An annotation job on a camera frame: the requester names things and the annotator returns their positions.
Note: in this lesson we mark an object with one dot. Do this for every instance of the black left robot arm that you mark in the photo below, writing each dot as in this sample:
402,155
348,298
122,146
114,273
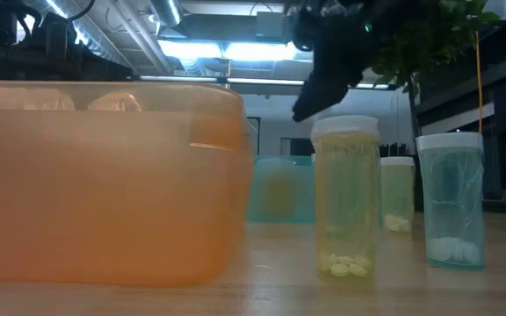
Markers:
38,57

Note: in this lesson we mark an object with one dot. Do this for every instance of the grey ceiling box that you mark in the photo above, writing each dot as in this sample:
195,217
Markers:
270,24

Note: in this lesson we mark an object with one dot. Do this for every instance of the tall yellow medicine bottle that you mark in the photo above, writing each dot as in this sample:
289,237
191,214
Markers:
345,197

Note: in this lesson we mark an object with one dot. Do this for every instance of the bright ceiling light panel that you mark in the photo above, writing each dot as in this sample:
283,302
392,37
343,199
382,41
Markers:
244,50

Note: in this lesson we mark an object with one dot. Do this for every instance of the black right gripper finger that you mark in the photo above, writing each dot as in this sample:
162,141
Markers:
319,98

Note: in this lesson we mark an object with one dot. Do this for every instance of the teal medicine bottle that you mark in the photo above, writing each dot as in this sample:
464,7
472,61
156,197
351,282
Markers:
450,197

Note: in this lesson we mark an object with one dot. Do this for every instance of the long LED light strip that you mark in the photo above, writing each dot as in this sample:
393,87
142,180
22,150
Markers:
235,81

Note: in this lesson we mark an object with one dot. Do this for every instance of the silver ceiling duct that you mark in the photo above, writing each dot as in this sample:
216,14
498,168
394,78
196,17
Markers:
90,30
167,11

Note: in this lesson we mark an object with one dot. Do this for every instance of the green leafy plant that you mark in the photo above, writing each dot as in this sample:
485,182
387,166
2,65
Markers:
433,39

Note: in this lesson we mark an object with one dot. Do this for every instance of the white-capped medicine bottle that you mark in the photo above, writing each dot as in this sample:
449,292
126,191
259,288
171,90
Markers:
114,102

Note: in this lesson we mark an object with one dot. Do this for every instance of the translucent teal plastic bin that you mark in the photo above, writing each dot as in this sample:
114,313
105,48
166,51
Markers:
305,193

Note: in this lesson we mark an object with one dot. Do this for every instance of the thin yellow pole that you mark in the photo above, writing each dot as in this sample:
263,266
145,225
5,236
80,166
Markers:
478,79

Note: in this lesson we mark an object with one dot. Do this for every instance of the translucent orange plastic bin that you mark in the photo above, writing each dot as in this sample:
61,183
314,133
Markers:
103,197

